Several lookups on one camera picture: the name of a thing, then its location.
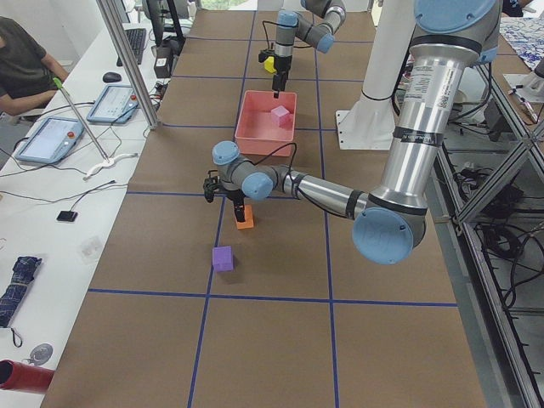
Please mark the pink foam block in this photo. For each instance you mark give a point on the pink foam block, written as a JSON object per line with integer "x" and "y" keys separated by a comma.
{"x": 280, "y": 115}

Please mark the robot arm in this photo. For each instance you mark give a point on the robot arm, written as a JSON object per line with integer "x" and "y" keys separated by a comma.
{"x": 291, "y": 25}
{"x": 389, "y": 222}

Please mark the small black device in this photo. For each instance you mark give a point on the small black device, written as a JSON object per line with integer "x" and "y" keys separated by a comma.
{"x": 68, "y": 216}

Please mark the teach pendant tablet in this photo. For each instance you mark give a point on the teach pendant tablet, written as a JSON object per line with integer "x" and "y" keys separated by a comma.
{"x": 115, "y": 105}
{"x": 51, "y": 142}

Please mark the purple foam block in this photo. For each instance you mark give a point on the purple foam block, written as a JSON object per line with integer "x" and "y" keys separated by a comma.
{"x": 222, "y": 259}

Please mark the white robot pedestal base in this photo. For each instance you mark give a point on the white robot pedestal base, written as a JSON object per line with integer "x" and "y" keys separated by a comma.
{"x": 370, "y": 123}

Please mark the folded blue umbrella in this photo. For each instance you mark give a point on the folded blue umbrella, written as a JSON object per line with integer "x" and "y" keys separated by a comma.
{"x": 23, "y": 275}

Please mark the round metal disc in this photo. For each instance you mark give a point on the round metal disc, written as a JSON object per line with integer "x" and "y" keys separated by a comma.
{"x": 41, "y": 354}

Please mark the pink plastic bin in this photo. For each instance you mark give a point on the pink plastic bin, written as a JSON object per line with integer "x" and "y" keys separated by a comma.
{"x": 255, "y": 133}

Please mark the black computer mouse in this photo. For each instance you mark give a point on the black computer mouse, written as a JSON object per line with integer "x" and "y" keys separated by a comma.
{"x": 111, "y": 77}

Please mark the yellow foam block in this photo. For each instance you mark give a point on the yellow foam block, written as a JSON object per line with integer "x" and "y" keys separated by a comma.
{"x": 269, "y": 65}

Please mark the black box with label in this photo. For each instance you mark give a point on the black box with label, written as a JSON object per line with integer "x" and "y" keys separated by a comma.
{"x": 163, "y": 62}

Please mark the orange foam block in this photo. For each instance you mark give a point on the orange foam block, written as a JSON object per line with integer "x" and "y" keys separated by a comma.
{"x": 248, "y": 223}

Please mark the near teach pendant tablet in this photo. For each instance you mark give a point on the near teach pendant tablet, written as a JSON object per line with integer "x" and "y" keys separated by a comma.
{"x": 51, "y": 142}

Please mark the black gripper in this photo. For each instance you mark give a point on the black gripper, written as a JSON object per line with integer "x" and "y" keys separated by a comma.
{"x": 235, "y": 196}
{"x": 280, "y": 64}

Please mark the far teach pendant tablet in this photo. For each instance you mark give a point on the far teach pendant tablet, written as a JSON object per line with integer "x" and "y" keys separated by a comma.
{"x": 115, "y": 105}

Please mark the green tipped metal rod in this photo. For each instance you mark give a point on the green tipped metal rod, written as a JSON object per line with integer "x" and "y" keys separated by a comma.
{"x": 59, "y": 84}

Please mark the red cylinder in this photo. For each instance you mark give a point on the red cylinder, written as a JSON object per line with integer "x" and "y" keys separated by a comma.
{"x": 16, "y": 376}

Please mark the seated person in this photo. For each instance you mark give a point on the seated person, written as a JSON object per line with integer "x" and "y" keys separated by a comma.
{"x": 28, "y": 71}

